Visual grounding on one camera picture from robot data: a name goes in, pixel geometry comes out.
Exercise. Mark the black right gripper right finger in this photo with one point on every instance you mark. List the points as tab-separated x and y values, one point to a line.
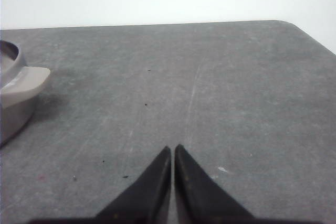
203	200

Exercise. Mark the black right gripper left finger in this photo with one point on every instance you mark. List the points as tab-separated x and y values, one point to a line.
141	202

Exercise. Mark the stainless steel steamer pot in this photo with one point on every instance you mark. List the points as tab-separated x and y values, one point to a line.
21	85

